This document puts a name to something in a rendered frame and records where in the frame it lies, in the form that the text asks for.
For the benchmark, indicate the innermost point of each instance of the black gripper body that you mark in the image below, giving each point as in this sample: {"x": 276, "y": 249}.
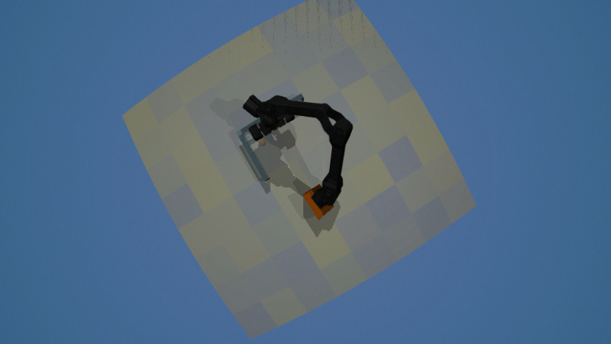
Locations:
{"x": 256, "y": 132}

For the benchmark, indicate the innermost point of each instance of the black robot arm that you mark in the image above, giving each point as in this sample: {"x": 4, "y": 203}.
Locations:
{"x": 339, "y": 134}

